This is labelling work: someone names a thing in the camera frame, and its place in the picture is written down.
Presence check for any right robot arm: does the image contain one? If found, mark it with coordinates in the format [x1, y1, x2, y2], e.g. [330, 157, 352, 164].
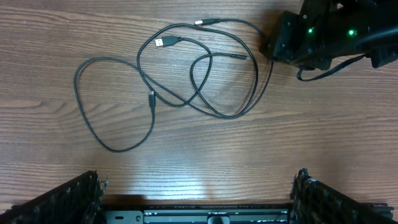
[259, 0, 397, 70]

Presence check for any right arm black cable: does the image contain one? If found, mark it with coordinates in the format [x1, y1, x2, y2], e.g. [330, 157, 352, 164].
[296, 53, 371, 82]

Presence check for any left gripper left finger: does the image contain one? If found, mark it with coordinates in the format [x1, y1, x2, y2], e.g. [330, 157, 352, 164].
[1, 170, 108, 224]

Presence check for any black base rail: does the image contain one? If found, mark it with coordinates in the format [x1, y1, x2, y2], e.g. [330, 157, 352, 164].
[94, 203, 301, 224]

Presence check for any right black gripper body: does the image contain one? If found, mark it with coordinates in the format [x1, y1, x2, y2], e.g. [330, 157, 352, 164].
[259, 11, 331, 70]

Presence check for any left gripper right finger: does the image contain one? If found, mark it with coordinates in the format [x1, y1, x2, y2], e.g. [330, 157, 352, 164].
[290, 169, 397, 224]

